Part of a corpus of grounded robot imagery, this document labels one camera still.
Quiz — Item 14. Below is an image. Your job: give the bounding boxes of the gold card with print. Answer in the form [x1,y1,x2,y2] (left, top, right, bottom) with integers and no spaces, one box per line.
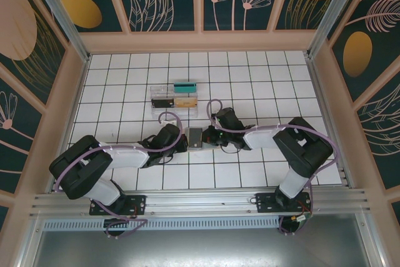
[173,98,198,109]

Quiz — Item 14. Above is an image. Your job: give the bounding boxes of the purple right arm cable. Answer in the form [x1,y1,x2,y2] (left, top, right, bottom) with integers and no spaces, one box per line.
[207,99,341,236]

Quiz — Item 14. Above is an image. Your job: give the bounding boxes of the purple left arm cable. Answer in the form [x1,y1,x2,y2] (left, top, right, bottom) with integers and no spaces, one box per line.
[53,111,184,239]

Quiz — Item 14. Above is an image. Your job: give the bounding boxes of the black card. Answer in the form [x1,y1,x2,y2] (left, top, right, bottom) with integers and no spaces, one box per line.
[151,98,174,108]

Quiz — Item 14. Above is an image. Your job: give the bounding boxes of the teal card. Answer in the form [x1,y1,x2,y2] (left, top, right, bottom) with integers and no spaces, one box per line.
[173,82,198,94]

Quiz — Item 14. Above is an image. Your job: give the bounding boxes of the clear acrylic card organizer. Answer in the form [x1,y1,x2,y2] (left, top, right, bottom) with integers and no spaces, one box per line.
[149,84,200,120]

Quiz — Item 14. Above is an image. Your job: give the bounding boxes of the grey card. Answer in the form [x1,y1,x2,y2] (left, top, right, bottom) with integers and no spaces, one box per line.
[188,126,204,151]

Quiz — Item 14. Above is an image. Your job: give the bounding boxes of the aluminium front rail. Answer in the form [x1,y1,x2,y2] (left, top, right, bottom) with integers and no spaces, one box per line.
[29,188,371,219]

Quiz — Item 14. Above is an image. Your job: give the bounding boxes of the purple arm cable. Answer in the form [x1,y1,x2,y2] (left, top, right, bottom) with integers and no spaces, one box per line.
[53,111,184,239]
[207,99,341,236]

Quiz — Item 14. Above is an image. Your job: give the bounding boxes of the grey metal sheet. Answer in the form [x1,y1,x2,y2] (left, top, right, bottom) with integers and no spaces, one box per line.
[31,229,385,267]

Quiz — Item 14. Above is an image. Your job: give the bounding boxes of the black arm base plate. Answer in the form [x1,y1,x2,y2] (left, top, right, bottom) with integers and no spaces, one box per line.
[255,192,313,214]
[89,194,148,216]

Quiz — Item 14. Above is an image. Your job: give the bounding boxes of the grey slotted cable duct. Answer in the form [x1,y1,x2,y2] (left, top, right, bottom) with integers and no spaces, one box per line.
[42,216,282,232]

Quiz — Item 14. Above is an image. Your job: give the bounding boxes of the aluminium corner post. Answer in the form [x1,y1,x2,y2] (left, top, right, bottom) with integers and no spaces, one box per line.
[306,0,366,58]
[24,0,91,63]

